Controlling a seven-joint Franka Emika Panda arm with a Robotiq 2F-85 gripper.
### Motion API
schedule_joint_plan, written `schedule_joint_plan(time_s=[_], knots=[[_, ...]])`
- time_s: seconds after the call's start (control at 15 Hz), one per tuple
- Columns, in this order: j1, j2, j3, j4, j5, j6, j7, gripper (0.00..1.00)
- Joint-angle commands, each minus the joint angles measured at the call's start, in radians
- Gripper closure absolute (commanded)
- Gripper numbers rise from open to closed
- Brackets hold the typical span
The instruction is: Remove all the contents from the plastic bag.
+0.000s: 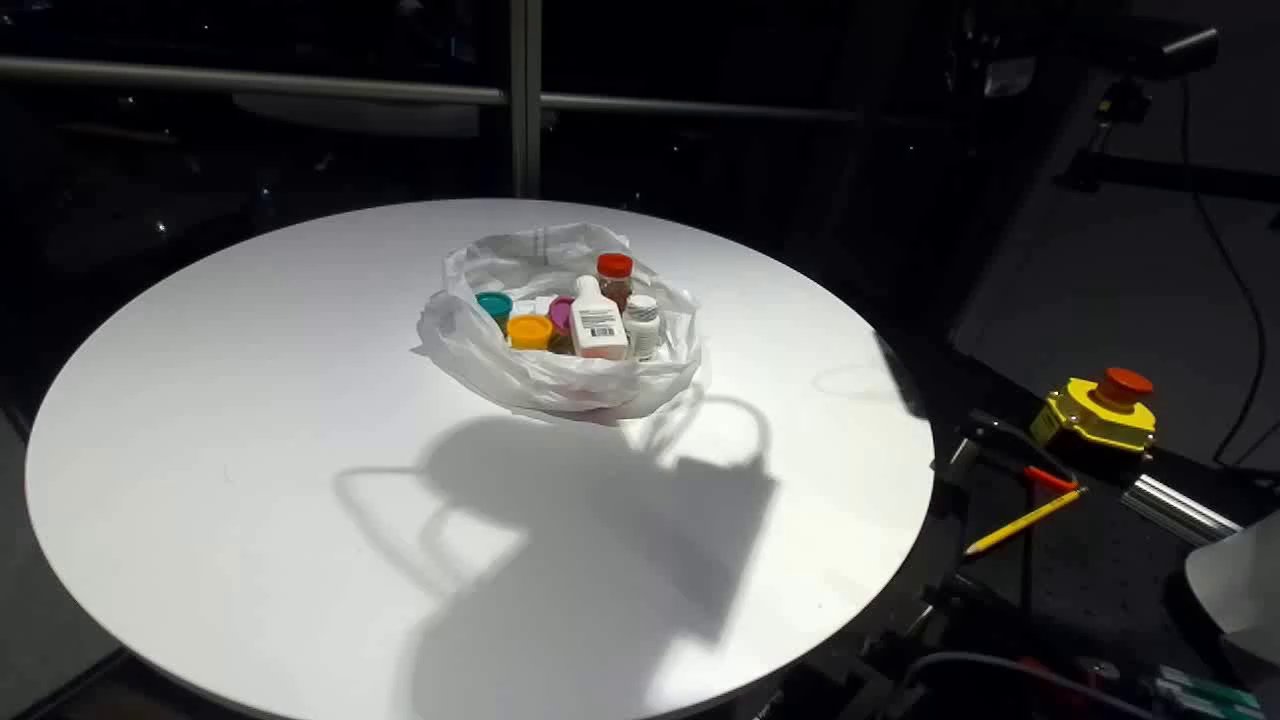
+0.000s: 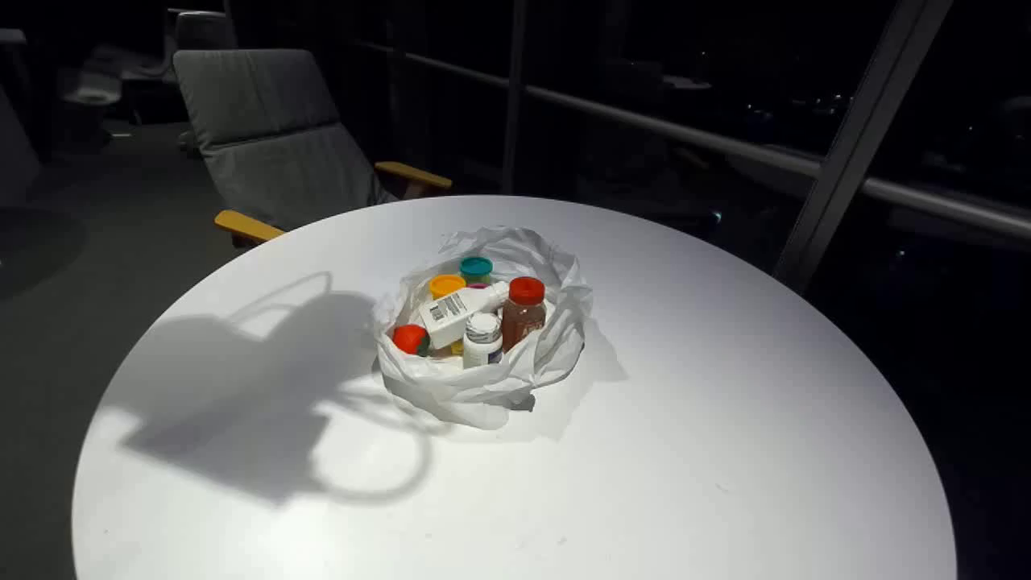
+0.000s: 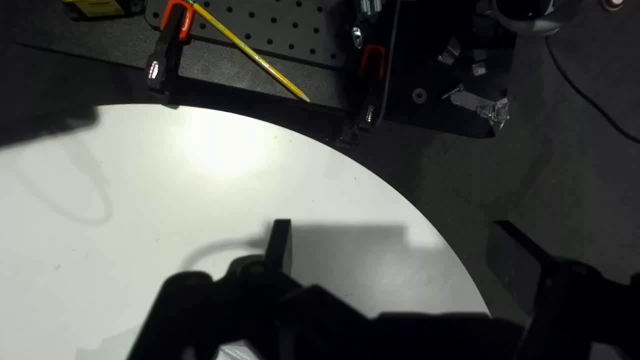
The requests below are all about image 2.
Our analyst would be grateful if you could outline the yellow tub teal lid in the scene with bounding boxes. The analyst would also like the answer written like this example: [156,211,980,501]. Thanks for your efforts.
[456,251,495,285]

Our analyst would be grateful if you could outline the grey armchair wooden armrests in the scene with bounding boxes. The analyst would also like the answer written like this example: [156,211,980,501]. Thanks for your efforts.
[171,46,453,249]

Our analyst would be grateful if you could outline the grey background chair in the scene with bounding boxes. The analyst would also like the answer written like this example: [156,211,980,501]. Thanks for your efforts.
[162,6,241,54]

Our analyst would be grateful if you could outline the vertical window post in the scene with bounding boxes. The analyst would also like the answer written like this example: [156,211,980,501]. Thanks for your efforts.
[498,0,542,185]

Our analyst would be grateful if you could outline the small white pill bottle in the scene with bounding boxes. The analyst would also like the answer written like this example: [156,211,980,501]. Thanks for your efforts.
[460,308,505,370]

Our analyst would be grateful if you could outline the slanted grey window post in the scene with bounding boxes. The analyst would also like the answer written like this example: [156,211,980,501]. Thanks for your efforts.
[769,0,958,288]

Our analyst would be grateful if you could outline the metal window railing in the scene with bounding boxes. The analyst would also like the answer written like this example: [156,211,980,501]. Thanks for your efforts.
[352,37,1031,241]

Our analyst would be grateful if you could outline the spice jar red lid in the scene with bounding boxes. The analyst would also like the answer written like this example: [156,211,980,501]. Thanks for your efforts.
[498,274,552,351]

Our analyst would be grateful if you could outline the white plastic bag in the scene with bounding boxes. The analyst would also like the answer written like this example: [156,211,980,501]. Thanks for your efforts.
[369,225,593,432]

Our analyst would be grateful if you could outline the tub with red lid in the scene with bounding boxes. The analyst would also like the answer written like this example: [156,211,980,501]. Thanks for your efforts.
[386,322,432,358]

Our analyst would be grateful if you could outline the yellow tub orange lid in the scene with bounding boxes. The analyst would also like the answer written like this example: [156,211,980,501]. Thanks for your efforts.
[424,269,470,301]

